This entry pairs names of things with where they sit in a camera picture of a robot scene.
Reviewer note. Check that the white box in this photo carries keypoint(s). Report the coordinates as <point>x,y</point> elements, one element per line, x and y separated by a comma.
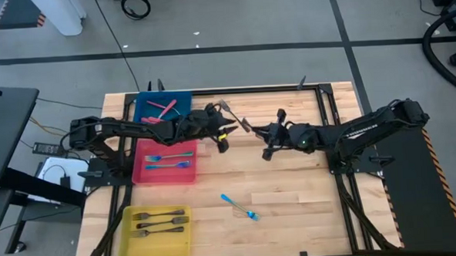
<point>52,170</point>

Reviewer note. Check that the dark bronze metal fork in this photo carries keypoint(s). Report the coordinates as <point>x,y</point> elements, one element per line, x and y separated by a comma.
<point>159,223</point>
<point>159,231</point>
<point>162,213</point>

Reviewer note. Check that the silver metal fork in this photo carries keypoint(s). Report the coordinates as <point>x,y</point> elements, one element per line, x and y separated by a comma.
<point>233,114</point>

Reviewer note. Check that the white cylindrical bin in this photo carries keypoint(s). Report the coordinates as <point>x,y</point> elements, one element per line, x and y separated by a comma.
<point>61,13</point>

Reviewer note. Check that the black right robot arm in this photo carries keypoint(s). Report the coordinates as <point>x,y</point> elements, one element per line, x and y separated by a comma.
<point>367,131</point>

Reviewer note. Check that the blue plastic bin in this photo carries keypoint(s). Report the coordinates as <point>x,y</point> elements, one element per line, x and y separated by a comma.
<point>180,97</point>

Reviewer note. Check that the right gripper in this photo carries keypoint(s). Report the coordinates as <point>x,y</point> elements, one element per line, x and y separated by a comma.
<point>284,137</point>

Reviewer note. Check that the black desk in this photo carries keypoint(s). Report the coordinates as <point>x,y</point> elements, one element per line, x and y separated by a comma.
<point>8,126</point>

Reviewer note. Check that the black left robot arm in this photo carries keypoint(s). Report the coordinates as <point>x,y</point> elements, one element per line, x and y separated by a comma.
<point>135,129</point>

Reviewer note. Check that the black hazard-striped floor mat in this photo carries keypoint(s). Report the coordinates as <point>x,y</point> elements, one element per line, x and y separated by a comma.
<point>419,193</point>
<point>18,13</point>

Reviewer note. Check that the black power brick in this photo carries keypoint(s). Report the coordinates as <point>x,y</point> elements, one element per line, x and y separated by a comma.
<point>47,148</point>

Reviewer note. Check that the pink plastic bin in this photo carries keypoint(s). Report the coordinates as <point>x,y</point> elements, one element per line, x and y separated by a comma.
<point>164,177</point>

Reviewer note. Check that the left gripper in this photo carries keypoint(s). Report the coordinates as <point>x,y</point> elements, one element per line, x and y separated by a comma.
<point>202,123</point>

